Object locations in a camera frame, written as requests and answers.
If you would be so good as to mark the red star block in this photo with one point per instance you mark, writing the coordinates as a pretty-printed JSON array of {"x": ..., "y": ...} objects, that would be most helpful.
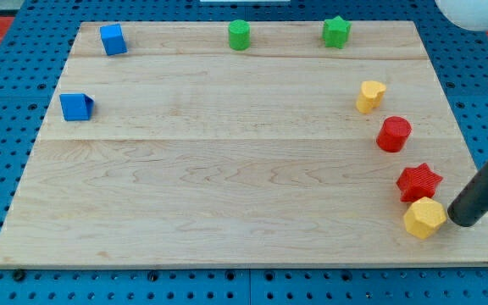
[{"x": 417, "y": 182}]

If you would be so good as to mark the green star block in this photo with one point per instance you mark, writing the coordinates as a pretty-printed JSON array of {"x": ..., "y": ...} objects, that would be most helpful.
[{"x": 336, "y": 32}]

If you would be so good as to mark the wooden board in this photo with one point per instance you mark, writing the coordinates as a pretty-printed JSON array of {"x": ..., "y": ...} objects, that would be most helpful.
[{"x": 201, "y": 157}]

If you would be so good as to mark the green cylinder block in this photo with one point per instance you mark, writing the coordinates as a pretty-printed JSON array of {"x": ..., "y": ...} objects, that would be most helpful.
[{"x": 239, "y": 35}]

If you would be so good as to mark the yellow heart block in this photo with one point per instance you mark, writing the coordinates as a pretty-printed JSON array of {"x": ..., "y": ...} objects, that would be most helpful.
[{"x": 370, "y": 96}]

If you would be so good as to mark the red cylinder block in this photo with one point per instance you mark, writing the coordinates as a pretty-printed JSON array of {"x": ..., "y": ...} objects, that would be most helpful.
[{"x": 393, "y": 134}]

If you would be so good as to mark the blue triangular prism block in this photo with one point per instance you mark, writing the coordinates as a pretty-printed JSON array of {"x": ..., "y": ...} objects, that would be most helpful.
[{"x": 76, "y": 106}]

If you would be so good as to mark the blue cube block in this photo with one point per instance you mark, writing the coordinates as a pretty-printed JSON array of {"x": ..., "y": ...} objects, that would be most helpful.
[{"x": 113, "y": 39}]

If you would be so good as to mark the yellow hexagon block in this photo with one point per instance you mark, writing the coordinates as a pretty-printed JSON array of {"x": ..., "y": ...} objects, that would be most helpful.
[{"x": 424, "y": 218}]

